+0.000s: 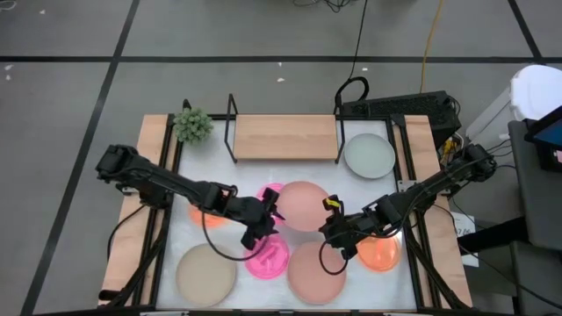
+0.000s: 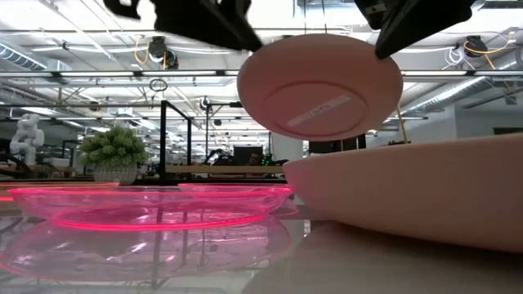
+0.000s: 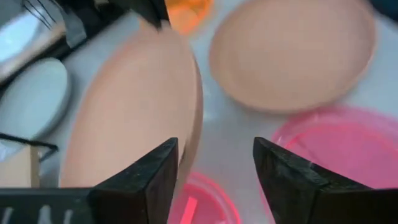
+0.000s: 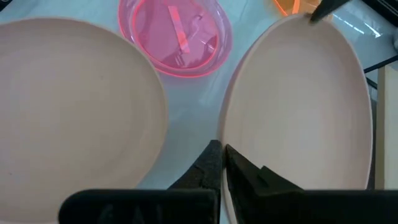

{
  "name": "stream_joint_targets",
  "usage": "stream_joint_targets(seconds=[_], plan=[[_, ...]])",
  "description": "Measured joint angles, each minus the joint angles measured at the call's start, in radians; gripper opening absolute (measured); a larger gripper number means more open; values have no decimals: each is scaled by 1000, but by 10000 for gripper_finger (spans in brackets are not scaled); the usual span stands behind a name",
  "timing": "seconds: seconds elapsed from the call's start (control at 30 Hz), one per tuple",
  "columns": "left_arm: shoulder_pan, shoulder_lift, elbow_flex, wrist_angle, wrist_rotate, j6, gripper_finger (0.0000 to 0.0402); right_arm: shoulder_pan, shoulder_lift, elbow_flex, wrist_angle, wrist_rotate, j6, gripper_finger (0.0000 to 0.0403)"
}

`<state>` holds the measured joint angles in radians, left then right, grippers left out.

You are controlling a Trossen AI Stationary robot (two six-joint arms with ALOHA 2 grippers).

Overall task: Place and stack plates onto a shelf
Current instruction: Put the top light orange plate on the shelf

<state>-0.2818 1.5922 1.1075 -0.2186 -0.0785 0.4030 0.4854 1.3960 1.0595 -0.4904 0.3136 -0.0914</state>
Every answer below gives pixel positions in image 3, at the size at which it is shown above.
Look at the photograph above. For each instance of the pink matte plate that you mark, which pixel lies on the pink matte plate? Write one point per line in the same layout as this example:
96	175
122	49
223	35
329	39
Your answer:
133	102

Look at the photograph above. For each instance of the beige matte plate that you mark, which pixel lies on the beige matte plate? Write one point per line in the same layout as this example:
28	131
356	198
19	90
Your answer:
292	56

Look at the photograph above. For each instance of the black metal shelf leg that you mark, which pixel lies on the black metal shelf leg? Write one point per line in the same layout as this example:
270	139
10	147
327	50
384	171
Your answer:
31	143

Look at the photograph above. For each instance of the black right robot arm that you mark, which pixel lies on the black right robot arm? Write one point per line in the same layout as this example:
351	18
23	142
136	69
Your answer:
143	9

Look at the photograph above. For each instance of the wooden shelf board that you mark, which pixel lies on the wooden shelf board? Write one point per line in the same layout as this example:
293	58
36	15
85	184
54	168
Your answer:
15	168

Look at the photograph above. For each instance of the pale grey matte plate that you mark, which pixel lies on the pale grey matte plate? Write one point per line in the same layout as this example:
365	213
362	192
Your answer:
34	96

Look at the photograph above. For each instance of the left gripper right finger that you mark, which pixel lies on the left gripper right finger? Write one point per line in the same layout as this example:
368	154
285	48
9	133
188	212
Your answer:
311	199

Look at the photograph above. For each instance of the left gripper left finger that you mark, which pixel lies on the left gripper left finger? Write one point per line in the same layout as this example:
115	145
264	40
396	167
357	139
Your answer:
133	202

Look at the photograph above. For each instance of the orange translucent plate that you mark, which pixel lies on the orange translucent plate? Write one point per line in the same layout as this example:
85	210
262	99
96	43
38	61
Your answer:
189	15

